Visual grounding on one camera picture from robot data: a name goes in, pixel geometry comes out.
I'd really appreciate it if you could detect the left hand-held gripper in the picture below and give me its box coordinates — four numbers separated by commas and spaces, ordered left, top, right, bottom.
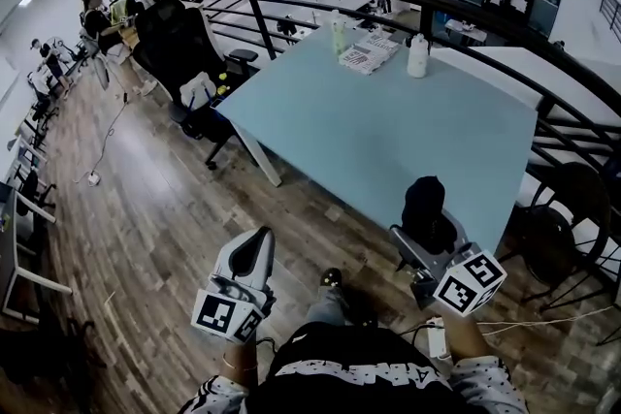
190, 226, 278, 346

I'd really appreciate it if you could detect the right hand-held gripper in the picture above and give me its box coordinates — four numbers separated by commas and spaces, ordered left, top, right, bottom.
389, 208, 508, 318

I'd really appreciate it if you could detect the black cloth item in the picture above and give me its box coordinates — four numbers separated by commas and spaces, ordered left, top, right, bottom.
402, 175, 460, 255

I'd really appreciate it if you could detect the person's left forearm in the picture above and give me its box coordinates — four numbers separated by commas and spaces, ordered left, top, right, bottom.
220, 336, 264, 390

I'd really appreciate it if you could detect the person's right forearm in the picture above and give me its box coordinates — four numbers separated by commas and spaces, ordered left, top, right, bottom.
438, 307, 497, 364

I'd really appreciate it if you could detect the person's black shoe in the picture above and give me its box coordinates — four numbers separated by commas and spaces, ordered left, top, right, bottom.
319, 267, 344, 288

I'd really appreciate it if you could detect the person's grey trouser leg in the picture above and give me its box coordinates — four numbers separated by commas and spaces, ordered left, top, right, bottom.
304, 284, 380, 327

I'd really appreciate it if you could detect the long white power strip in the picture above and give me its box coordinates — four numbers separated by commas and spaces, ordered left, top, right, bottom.
425, 316, 448, 361

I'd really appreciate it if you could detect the round black metal chair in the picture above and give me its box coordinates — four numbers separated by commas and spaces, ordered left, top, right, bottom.
499, 161, 613, 312

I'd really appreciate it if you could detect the light blue table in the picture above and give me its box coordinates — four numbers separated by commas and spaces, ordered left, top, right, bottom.
210, 24, 540, 259

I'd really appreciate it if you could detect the person's black printed shirt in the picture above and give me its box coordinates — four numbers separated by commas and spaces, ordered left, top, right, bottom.
178, 321, 531, 414

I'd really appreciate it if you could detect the wide white bottle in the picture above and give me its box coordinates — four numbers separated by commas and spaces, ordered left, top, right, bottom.
406, 33, 432, 80

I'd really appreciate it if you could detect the printed paper bag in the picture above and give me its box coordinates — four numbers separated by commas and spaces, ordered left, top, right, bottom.
337, 30, 402, 76

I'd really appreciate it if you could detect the black office chair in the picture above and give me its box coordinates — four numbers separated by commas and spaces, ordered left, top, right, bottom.
132, 0, 261, 172

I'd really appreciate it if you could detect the small black swivel chair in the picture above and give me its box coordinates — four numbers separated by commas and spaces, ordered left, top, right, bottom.
13, 168, 58, 222

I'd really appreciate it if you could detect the slim pale bottle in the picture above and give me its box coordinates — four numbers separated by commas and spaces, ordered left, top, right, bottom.
330, 9, 347, 55

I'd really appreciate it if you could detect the white framed desk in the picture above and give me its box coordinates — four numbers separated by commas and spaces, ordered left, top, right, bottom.
0, 180, 74, 324

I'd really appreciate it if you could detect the thin gold bracelet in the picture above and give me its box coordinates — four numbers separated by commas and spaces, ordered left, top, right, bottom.
221, 352, 259, 373

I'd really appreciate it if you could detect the thin beige floor cable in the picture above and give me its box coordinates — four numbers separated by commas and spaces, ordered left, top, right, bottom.
477, 303, 616, 336

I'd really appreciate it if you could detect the white bag with blue straps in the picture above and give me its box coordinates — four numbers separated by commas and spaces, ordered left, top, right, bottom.
179, 71, 217, 113

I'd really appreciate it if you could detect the long floor cable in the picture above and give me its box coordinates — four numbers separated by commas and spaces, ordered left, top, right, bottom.
72, 60, 133, 184

